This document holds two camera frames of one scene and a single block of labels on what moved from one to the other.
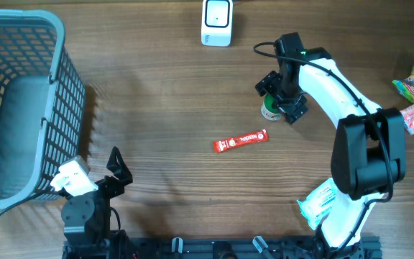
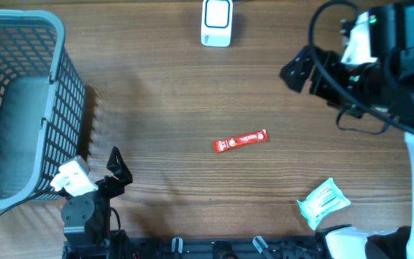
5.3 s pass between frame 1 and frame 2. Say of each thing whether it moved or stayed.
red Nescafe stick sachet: stayed
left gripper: stayed
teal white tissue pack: stayed
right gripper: moved
